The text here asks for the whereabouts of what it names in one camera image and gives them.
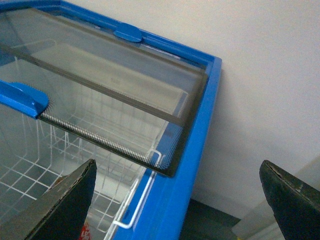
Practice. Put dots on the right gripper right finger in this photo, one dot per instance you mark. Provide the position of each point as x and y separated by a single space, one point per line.
294 203

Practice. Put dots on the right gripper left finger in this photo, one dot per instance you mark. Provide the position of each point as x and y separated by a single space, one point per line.
60 213

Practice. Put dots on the red cola bottle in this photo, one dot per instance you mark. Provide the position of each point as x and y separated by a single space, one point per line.
85 233

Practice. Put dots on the glass sliding lid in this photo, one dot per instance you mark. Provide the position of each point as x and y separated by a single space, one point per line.
87 42
135 104

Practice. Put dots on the white chest freezer blue rim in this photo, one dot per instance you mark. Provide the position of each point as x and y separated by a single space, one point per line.
158 207

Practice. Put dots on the white wire freezer basket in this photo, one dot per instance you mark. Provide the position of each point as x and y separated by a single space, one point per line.
35 156

